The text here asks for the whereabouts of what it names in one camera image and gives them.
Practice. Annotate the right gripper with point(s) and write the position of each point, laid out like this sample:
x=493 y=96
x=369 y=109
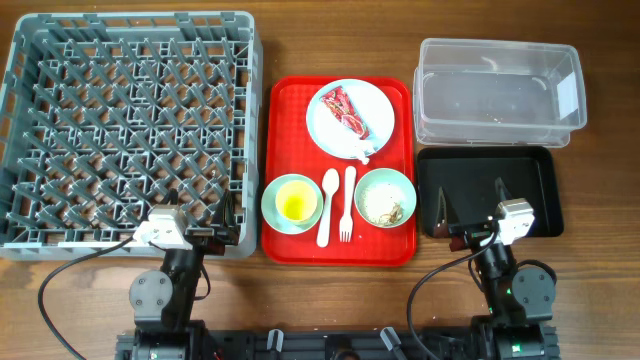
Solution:
x=468 y=234

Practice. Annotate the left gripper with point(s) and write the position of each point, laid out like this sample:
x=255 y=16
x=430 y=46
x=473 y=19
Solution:
x=226 y=231

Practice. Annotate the light blue saucer bowl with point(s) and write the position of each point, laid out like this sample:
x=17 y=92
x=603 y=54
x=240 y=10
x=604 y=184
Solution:
x=278 y=222

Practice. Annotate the rice and food scraps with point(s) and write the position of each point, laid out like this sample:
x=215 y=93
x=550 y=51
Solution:
x=382 y=204

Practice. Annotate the green bowl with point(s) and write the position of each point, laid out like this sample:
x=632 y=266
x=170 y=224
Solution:
x=391 y=176

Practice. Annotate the yellow plastic cup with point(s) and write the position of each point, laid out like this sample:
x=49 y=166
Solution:
x=296 y=201

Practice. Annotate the white plastic fork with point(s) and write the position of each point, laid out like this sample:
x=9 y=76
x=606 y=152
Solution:
x=346 y=221

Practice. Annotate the white napkin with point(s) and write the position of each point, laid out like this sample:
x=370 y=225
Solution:
x=360 y=150

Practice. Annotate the white plastic spoon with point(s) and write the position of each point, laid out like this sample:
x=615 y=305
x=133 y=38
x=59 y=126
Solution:
x=330 y=185

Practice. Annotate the light blue plate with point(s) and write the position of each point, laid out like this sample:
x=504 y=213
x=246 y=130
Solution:
x=373 y=106

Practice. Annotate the red snack wrapper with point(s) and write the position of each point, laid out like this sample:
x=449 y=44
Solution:
x=341 y=107

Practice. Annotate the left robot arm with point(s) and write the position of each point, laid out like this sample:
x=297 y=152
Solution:
x=163 y=299

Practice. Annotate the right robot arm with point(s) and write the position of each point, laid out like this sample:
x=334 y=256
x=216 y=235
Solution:
x=519 y=295

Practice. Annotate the black waste tray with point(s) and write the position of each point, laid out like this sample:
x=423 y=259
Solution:
x=467 y=175

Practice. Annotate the grey dishwasher rack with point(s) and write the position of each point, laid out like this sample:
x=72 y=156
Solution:
x=103 y=113

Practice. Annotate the clear plastic bin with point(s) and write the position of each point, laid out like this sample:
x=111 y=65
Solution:
x=471 y=92

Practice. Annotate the red plastic tray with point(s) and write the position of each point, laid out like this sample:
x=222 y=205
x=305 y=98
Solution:
x=291 y=150

